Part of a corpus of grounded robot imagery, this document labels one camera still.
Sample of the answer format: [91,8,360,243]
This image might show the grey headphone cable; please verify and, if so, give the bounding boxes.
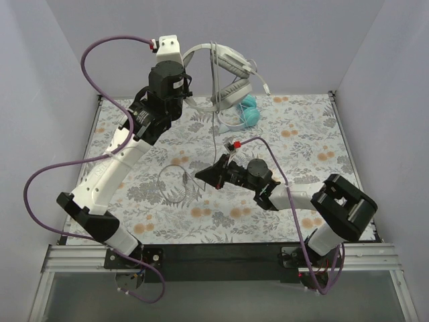
[158,40,229,204]

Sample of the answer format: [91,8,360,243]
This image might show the teal white headphones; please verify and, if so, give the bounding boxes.
[218,95,261,134]

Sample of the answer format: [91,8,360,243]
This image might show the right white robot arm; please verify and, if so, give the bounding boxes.
[195,154,378,267]

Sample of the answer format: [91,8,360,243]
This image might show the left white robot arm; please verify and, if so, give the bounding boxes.
[56,60,191,268]

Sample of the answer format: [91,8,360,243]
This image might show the floral table mat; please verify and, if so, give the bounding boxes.
[62,94,376,244]

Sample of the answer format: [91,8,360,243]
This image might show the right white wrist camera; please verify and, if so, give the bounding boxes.
[224,140,242,162]

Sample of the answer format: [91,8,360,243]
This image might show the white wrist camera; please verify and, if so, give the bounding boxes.
[149,35,184,66]
[224,140,242,162]

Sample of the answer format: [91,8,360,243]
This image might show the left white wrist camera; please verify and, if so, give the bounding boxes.
[149,35,184,66]

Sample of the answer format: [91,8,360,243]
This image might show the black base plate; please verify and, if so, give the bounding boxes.
[103,241,343,286]

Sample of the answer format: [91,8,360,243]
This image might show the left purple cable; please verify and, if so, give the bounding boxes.
[24,35,166,304]

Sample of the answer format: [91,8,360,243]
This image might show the aluminium frame rail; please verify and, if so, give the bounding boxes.
[26,244,115,322]

